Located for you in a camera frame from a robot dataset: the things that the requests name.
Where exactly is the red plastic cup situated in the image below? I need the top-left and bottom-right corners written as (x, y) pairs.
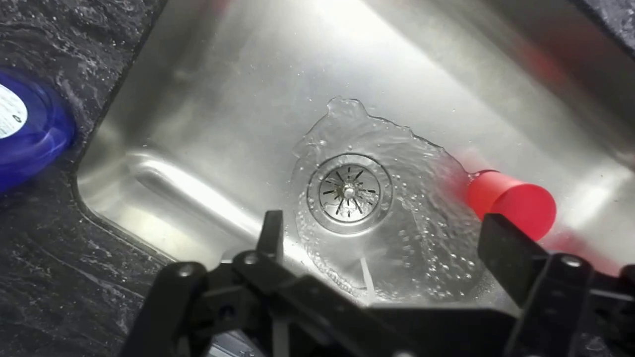
top-left (465, 169), bottom-right (560, 244)

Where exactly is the metal sink drain strainer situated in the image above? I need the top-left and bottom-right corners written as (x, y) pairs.
top-left (304, 153), bottom-right (395, 232)

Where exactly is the blue dish soap bottle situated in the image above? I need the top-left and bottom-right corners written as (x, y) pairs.
top-left (0, 68), bottom-right (82, 195)

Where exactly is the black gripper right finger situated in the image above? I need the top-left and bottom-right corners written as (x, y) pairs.
top-left (477, 213), bottom-right (635, 357)

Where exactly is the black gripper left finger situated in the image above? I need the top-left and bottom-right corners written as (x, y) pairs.
top-left (122, 209), bottom-right (374, 357)

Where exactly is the stainless steel sink basin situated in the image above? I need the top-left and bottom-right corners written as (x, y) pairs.
top-left (76, 0), bottom-right (635, 314)

